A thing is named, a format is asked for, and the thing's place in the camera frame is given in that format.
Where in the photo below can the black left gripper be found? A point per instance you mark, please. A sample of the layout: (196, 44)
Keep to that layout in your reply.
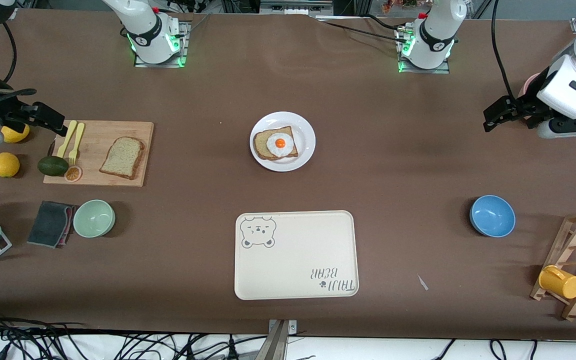
(527, 106)

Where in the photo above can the brown bread slice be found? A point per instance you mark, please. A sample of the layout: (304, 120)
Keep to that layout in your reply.
(123, 157)
(260, 147)

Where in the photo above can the white round plate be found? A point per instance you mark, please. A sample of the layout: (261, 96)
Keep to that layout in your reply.
(305, 150)

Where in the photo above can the fried egg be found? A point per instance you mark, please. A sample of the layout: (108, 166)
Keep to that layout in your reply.
(273, 147)

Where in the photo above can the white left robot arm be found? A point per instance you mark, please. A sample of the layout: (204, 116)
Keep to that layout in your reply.
(438, 30)

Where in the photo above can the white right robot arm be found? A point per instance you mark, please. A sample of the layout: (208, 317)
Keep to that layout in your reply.
(143, 25)

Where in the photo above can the yellow plastic knife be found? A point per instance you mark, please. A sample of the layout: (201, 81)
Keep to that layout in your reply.
(67, 139)

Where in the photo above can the yellow plastic fork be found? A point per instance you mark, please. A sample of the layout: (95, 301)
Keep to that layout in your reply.
(77, 140)

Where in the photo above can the pink bowl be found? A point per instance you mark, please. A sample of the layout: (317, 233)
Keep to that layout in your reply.
(528, 85)

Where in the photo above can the yellow lemon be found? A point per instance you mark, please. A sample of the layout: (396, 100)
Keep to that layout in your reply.
(18, 134)

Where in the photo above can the green avocado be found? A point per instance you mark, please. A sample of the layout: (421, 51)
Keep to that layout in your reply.
(53, 166)

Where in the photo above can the wooden cutting board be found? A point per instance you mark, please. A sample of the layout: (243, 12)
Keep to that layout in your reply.
(98, 135)

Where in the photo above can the dried orange slice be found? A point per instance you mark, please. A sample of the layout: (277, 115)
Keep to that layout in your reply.
(73, 174)

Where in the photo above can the lower lemon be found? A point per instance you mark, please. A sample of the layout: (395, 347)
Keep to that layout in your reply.
(6, 165)

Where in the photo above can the grey folded cloth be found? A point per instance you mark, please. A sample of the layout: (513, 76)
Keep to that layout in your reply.
(48, 225)

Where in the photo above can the blue bowl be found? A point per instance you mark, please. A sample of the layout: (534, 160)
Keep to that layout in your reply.
(493, 216)

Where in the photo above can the pale green bowl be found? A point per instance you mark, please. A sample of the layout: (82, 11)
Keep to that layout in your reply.
(94, 218)

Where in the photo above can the wooden mug rack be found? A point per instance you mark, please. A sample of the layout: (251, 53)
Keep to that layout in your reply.
(569, 245)

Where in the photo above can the yellow mug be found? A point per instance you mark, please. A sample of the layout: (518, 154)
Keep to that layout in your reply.
(563, 285)

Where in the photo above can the small white paper scrap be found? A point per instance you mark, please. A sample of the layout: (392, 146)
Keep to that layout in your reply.
(422, 283)

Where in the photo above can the beige bear print tray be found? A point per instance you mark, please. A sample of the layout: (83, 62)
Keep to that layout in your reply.
(298, 250)

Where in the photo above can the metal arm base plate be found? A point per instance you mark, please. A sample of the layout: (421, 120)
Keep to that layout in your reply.
(186, 45)
(443, 71)

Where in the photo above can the grey metal frame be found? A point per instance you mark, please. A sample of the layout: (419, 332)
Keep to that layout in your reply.
(293, 7)

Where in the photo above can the metal clamp bracket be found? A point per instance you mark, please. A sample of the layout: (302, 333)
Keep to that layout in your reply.
(280, 330)

